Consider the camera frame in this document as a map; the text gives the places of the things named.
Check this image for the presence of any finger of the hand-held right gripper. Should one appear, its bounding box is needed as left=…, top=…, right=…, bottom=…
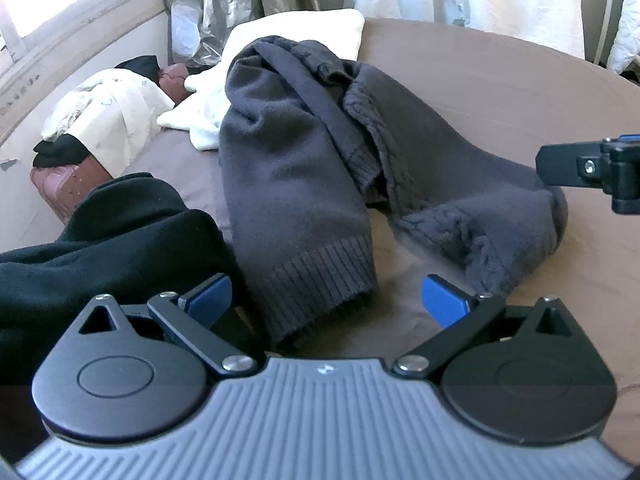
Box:
left=536, top=133, right=640, bottom=215

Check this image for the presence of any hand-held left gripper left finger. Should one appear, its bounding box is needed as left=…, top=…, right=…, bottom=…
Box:
left=75, top=274, right=258, bottom=377

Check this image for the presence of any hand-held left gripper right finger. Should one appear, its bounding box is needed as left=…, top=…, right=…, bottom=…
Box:
left=392, top=274, right=576, bottom=378

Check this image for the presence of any dark grey knit sweater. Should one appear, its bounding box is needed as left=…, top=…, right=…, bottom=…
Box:
left=218, top=35, right=569, bottom=348

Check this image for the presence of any white clothes rack pole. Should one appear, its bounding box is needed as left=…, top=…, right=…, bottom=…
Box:
left=594, top=0, right=627, bottom=64

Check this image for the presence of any black garment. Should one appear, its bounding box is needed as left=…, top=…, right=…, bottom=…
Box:
left=0, top=172, right=251, bottom=386

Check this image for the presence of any white quilted garment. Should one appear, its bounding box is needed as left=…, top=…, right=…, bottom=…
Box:
left=606, top=0, right=640, bottom=82

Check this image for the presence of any black cloth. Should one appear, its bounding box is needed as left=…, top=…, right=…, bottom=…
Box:
left=33, top=135, right=92, bottom=168
left=116, top=55, right=161, bottom=81

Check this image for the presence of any cream printed blanket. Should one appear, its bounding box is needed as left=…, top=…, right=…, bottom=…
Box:
left=41, top=67, right=176, bottom=173

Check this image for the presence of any white folded cloth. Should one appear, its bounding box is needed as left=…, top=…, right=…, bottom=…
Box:
left=157, top=9, right=366, bottom=152

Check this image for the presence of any silver crinkled curtain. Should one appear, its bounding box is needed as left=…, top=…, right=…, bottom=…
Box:
left=170, top=0, right=266, bottom=68

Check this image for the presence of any window frame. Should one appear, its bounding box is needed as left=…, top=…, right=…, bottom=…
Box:
left=0, top=0, right=168, bottom=133

